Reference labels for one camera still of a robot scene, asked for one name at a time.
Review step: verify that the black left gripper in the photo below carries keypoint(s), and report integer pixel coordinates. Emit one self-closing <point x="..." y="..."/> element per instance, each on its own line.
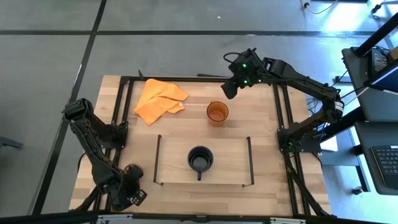
<point x="124" y="180"/>

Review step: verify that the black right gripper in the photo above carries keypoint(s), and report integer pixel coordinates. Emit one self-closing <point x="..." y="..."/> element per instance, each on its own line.
<point x="247" y="71"/>

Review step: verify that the orange mug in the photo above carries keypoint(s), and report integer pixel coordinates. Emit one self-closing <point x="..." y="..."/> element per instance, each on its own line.
<point x="217" y="113"/>

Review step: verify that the black mug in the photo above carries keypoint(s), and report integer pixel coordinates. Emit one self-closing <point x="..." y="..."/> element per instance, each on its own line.
<point x="200" y="161"/>

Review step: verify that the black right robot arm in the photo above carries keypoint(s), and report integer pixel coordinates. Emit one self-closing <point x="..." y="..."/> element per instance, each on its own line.
<point x="311" y="84"/>

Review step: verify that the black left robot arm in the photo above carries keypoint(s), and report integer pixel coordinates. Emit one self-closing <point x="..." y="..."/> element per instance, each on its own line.
<point x="90" y="140"/>

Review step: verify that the wooden shelf with black legs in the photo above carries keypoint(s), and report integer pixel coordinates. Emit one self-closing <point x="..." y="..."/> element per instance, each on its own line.
<point x="230" y="161"/>

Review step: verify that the black crossbar with silver brackets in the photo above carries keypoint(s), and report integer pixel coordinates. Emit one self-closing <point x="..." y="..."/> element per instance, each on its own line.
<point x="186" y="217"/>

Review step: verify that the orange microfibre cloth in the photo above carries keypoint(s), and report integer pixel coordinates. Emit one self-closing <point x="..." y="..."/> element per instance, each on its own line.
<point x="157" y="101"/>

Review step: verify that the black diagonal pole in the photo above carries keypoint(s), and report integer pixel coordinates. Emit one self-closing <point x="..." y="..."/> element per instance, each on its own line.
<point x="377" y="35"/>
<point x="345" y="123"/>

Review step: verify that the grey equipment cart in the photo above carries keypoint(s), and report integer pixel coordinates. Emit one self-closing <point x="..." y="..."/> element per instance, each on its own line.
<point x="363" y="90"/>

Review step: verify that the grey stand foot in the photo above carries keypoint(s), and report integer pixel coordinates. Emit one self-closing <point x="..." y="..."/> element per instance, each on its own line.
<point x="11" y="143"/>

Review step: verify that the dark grey desk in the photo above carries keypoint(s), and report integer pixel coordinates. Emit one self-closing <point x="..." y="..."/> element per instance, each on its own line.
<point x="368" y="133"/>

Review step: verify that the black device on cart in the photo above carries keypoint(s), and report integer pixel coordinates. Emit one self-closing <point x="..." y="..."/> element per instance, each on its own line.
<point x="378" y="60"/>

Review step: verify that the black keyboard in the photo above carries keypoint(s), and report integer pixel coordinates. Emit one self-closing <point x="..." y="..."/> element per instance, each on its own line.
<point x="387" y="165"/>

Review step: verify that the black aluminium table frame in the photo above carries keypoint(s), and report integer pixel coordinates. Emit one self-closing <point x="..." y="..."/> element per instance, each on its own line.
<point x="284" y="105"/>

